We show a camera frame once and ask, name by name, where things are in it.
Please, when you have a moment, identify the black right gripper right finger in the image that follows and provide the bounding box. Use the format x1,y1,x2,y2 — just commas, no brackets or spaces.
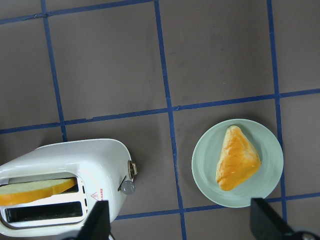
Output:
250,198,320,240

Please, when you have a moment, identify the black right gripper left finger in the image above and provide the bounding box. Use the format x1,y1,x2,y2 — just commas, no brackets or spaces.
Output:
66,200,111,240

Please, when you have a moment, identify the white two-slot toaster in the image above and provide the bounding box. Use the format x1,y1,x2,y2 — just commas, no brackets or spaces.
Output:
0,138,137,238

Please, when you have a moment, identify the bread slice in toaster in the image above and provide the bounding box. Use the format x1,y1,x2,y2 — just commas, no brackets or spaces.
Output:
0,177,77,206

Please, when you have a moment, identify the triangular golden bread bun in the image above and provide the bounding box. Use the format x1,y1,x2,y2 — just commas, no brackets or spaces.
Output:
215,125,262,191

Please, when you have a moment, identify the pale green round plate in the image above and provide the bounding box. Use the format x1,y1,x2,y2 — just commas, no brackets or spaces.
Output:
191,118,284,208

